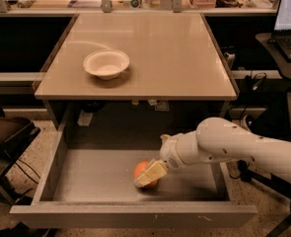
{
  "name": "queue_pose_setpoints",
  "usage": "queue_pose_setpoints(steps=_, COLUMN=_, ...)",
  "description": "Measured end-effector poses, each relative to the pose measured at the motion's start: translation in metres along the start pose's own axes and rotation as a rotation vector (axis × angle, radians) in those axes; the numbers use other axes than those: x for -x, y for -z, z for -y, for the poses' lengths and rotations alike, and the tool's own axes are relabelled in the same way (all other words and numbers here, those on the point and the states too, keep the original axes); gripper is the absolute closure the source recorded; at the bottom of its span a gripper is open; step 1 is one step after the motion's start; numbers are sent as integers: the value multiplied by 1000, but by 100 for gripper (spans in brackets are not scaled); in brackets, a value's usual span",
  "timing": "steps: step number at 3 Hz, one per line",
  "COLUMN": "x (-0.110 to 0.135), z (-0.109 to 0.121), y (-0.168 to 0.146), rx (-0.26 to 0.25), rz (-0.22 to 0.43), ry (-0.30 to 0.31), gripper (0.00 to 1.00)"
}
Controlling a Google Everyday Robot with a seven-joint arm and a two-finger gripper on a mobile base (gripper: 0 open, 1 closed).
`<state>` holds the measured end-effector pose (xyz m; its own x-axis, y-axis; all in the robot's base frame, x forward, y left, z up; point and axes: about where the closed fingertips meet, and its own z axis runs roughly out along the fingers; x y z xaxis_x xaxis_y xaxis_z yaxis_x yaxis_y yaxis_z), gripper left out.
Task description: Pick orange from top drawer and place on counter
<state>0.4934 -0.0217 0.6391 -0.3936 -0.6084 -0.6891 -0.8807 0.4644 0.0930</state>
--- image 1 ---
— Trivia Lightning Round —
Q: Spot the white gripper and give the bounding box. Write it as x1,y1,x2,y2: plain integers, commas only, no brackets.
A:
134,131,208,188

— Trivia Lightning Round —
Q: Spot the orange fruit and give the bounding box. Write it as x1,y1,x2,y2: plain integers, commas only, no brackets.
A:
133,161,158,189

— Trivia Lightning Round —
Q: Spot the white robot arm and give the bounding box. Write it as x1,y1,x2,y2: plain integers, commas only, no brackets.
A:
134,118,291,188

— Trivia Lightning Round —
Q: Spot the grey open drawer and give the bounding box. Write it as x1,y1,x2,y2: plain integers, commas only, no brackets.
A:
11,102,257,228

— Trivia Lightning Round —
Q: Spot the beige counter cabinet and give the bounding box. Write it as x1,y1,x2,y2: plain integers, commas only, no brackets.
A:
35,11,239,124

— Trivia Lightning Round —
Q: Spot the white label card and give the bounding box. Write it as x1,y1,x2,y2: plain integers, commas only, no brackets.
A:
77,111,93,126

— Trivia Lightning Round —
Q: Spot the white paper bowl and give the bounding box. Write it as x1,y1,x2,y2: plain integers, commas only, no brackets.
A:
83,49,130,80

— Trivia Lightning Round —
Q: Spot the black tray on left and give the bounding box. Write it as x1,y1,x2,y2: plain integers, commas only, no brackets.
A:
0,104,41,160

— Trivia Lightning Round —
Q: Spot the dark side table right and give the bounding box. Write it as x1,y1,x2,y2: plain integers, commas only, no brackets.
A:
255,33,291,80

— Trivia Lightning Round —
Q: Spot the black floor cable left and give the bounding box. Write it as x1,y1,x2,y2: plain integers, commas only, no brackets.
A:
14,158,41,186

